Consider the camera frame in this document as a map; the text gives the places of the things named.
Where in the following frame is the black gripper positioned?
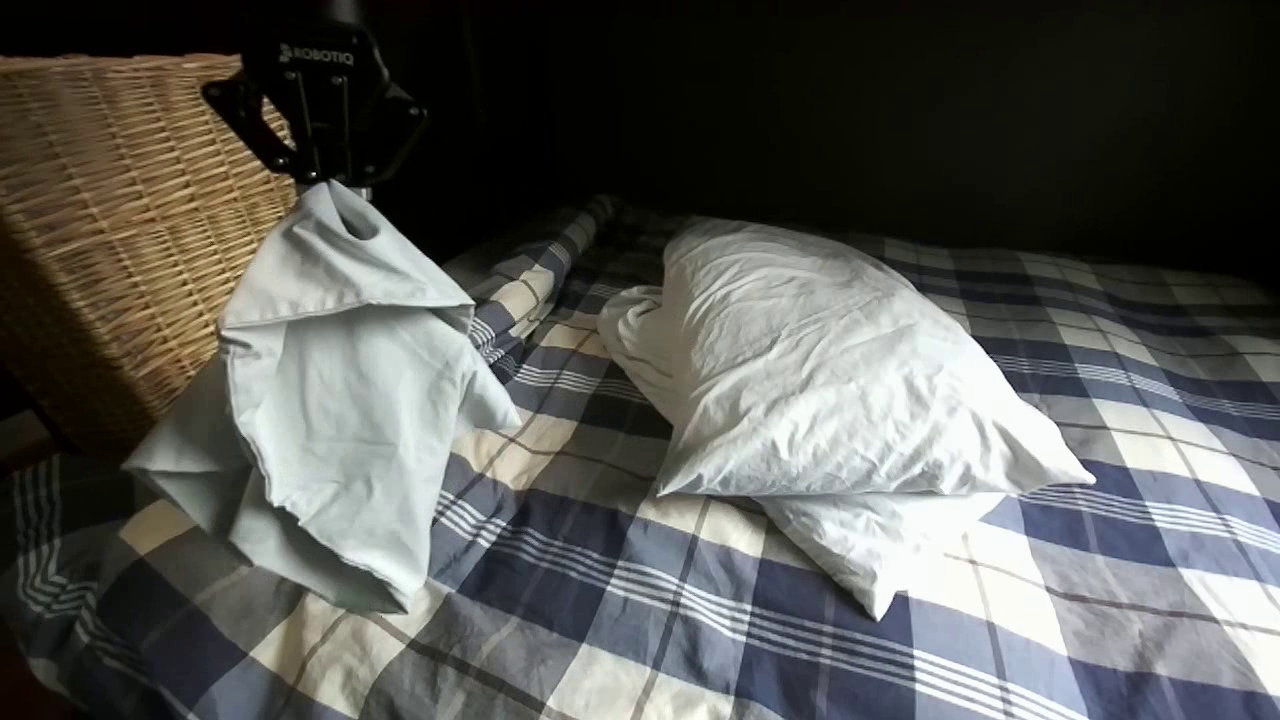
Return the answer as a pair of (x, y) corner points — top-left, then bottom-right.
(201, 0), (430, 191)

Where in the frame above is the pale blue cloth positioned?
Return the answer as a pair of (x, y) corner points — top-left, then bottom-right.
(122, 180), (524, 615)

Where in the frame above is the blue checked bed cover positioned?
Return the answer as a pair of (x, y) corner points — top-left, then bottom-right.
(0, 196), (1280, 720)

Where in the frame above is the wicker headboard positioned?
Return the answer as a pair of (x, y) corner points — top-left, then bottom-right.
(0, 54), (299, 456)

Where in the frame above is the white pillow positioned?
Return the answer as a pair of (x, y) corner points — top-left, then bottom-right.
(597, 217), (1096, 498)
(757, 491), (1009, 622)

